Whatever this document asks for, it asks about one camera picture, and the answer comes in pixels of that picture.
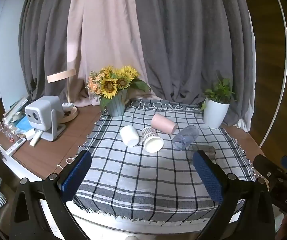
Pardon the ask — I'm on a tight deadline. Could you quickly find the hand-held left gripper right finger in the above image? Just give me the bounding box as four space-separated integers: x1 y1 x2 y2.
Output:
192 150 276 240

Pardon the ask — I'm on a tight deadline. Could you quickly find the blue cloth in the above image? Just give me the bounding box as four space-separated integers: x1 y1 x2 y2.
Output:
15 117 35 133

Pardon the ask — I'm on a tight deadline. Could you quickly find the pink curtain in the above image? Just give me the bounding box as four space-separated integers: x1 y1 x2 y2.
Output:
67 0 150 107

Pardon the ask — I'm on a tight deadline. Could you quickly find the grey white projector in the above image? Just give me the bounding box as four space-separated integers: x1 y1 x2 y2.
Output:
25 96 66 142

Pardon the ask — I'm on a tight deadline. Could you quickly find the white cup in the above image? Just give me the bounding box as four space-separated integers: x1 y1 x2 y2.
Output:
120 125 140 147

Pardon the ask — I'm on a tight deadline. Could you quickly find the patterned paper cup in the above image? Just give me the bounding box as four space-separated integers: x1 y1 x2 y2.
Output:
142 127 164 153

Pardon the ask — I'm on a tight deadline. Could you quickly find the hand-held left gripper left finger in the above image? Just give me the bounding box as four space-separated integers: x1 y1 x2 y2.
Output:
9 150 92 240

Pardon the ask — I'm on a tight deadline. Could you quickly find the pink cup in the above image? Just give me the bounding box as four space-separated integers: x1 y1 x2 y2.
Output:
151 113 177 135

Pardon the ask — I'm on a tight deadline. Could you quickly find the green plant in white pot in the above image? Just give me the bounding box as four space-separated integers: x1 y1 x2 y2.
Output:
201 76 236 128

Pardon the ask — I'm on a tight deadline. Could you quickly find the grey curtain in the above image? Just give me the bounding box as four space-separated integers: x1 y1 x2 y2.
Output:
19 0 85 102
133 0 257 132

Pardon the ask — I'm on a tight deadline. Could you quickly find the white remote control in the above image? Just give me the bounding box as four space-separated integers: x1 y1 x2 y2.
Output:
5 137 27 156

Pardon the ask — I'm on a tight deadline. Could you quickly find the sunflower bouquet in ribbed pot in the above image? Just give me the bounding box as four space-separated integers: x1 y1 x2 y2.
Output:
87 65 151 117

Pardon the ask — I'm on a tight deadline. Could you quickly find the checkered grey white cloth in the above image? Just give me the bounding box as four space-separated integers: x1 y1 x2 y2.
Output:
73 99 257 223

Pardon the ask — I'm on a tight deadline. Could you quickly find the clear bluish plastic cup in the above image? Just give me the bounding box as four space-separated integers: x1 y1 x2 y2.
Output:
172 125 199 150

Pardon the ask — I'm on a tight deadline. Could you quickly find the white stick-shaped device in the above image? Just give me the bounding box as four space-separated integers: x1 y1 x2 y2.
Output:
29 130 44 147

